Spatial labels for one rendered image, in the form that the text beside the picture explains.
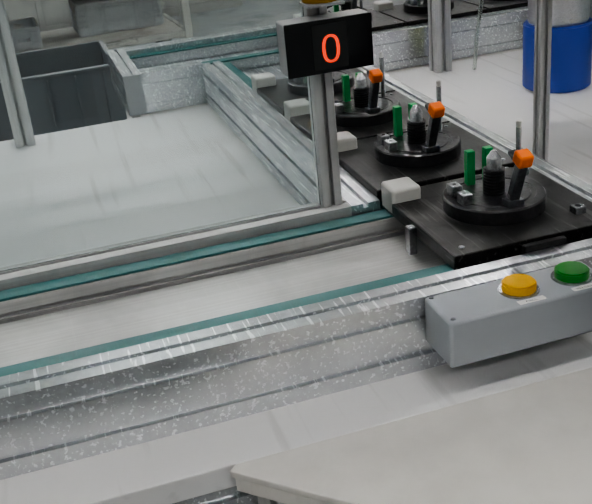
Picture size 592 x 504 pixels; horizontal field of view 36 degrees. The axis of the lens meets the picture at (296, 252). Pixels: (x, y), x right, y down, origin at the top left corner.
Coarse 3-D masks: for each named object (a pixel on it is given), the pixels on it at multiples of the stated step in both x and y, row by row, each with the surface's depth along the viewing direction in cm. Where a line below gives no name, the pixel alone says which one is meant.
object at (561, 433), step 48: (528, 384) 106; (576, 384) 105; (384, 432) 100; (432, 432) 99; (480, 432) 99; (528, 432) 98; (576, 432) 97; (240, 480) 97; (288, 480) 94; (336, 480) 94; (384, 480) 93; (432, 480) 92; (480, 480) 92; (528, 480) 91; (576, 480) 90
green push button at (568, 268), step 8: (560, 264) 108; (568, 264) 108; (576, 264) 108; (584, 264) 107; (560, 272) 106; (568, 272) 106; (576, 272) 106; (584, 272) 106; (560, 280) 106; (568, 280) 106; (576, 280) 105; (584, 280) 106
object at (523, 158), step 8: (512, 152) 117; (520, 152) 115; (528, 152) 115; (520, 160) 114; (528, 160) 115; (520, 168) 115; (512, 176) 118; (520, 176) 117; (512, 184) 118; (520, 184) 118; (512, 192) 119; (520, 192) 119; (512, 200) 120
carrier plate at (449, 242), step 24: (432, 192) 133; (552, 192) 128; (408, 216) 126; (432, 216) 125; (552, 216) 121; (576, 216) 120; (432, 240) 119; (456, 240) 117; (480, 240) 116; (504, 240) 116; (528, 240) 115; (576, 240) 118; (456, 264) 113
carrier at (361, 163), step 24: (408, 120) 147; (360, 144) 155; (384, 144) 145; (408, 144) 147; (456, 144) 144; (480, 144) 149; (360, 168) 144; (384, 168) 143; (408, 168) 142; (432, 168) 141; (456, 168) 140; (480, 168) 139
